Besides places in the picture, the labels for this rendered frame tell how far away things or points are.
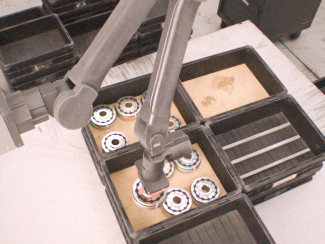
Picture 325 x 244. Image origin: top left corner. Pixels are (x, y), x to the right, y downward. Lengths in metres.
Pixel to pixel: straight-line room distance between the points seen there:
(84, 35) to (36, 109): 1.82
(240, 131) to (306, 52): 1.83
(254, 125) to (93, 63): 0.94
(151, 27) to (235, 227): 1.43
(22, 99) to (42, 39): 1.66
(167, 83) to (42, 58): 1.39
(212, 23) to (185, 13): 2.46
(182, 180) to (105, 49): 0.74
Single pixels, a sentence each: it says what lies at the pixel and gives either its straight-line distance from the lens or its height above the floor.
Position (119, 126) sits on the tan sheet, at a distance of 1.55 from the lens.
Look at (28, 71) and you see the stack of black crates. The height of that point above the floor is 0.50.
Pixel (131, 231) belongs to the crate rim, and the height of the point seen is 0.93.
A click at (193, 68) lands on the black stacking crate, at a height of 0.89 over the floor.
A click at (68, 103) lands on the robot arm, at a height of 1.47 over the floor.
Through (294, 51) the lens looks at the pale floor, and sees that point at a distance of 3.29.
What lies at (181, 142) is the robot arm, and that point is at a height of 1.25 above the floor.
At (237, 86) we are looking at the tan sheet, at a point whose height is 0.83.
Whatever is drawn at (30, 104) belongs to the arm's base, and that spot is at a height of 1.48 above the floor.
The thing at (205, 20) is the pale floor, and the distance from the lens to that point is 3.35.
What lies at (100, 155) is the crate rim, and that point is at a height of 0.93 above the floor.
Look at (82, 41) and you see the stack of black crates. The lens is 2.56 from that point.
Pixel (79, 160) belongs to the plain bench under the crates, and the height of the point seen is 0.70.
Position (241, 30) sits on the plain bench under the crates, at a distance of 2.21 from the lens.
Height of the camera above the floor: 2.09
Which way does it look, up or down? 54 degrees down
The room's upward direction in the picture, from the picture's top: 6 degrees clockwise
